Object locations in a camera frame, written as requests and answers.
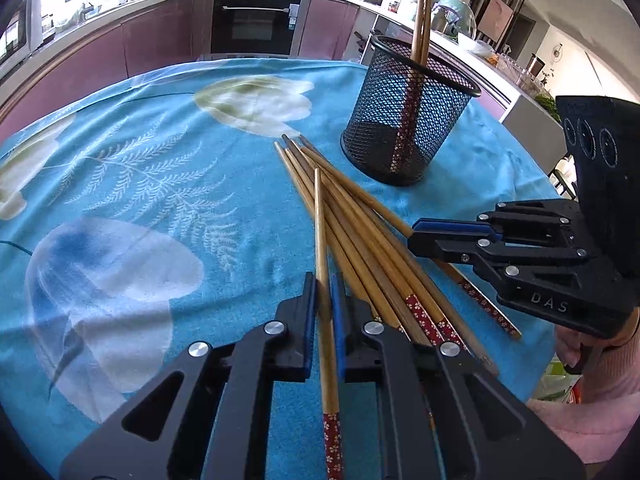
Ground black built-in oven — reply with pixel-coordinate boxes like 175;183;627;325
210;0;313;58

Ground purple cabinet door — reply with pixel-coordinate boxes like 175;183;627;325
297;0;360;63

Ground purple base cabinets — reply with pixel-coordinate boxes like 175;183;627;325
0;0;213;136

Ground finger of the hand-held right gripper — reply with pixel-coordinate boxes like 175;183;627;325
415;200;583;246
407;232;608;301

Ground black mesh utensil holder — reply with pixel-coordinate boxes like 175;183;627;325
341;35;482;187

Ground blue floral tablecloth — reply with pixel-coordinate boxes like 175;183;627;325
0;57;563;480

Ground green mesh food cover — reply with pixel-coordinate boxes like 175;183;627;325
432;0;477;41

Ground bunch of wooden chopsticks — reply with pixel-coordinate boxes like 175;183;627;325
273;134;523;378

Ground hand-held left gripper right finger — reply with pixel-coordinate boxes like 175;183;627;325
330;272;586;480

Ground floral-end wooden chopstick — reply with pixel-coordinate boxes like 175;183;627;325
399;0;434;172
313;168;346;480
394;0;427;172

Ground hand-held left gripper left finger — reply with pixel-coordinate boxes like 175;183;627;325
59;272;318;480

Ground person's right hand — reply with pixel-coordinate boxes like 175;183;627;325
554;325;588;376

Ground person's right forearm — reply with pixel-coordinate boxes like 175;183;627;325
527;307;640;463

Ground green plastic bag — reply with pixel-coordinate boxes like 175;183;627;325
542;355;582;403

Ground silver microwave oven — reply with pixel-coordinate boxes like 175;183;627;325
0;0;32;63

